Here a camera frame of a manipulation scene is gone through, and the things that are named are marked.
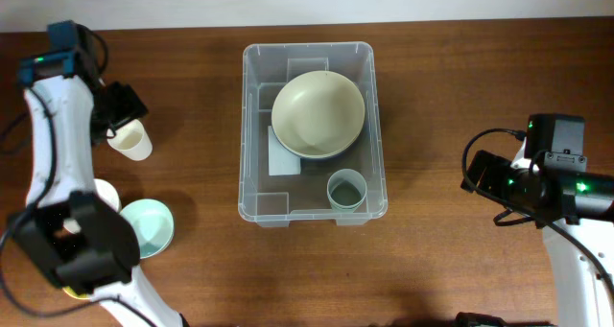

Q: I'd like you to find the mint green small bowl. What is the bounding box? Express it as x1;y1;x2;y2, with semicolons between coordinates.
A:
120;199;175;259

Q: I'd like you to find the cream bowl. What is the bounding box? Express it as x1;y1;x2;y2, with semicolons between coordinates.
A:
272;71;366;139

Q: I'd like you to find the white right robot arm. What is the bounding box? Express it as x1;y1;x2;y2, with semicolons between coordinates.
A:
461;149;613;326

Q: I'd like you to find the yellow small bowl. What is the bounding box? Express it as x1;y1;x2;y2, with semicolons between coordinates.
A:
62;287;89;300

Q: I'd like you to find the dark blue bowl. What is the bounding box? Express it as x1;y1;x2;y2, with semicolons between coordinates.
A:
276;136;360;160

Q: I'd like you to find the cream cup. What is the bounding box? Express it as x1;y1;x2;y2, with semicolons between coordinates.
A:
107;119;153;161

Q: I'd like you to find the white small bowl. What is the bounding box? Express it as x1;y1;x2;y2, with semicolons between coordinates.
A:
63;178;122;234

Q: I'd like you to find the mint green cup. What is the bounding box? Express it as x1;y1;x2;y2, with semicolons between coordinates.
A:
331;203;363;213

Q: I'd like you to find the clear plastic storage bin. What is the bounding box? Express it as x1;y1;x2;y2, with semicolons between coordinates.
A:
238;41;389;227

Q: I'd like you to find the grey translucent cup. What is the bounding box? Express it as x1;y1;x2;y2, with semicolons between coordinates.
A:
326;169;367;205

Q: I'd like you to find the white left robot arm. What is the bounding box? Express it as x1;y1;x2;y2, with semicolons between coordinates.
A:
6;49;187;326

